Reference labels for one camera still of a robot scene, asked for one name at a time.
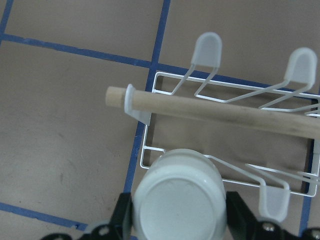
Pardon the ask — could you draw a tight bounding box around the white dish rack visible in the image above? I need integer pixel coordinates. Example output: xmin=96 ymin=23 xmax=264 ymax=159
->
xmin=105 ymin=31 xmax=320 ymax=223

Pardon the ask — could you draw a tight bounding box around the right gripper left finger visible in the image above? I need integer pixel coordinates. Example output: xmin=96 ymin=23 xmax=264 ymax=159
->
xmin=39 ymin=191 xmax=133 ymax=240

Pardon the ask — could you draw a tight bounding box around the cream white cup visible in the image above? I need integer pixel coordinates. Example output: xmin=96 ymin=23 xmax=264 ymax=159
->
xmin=133 ymin=149 xmax=227 ymax=240

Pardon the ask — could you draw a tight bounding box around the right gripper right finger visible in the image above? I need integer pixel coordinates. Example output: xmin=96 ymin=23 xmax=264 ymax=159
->
xmin=226 ymin=191 xmax=320 ymax=240

